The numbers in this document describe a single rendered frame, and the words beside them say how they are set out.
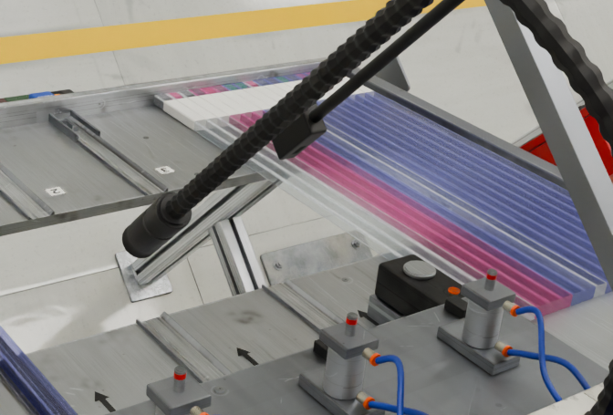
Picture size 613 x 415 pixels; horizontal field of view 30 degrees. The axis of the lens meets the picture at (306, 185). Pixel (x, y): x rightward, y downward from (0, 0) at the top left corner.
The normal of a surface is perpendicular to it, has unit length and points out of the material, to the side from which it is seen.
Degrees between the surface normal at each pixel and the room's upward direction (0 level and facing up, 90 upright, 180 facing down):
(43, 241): 0
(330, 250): 0
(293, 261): 0
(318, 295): 45
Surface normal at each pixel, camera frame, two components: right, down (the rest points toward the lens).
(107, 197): 0.10, -0.91
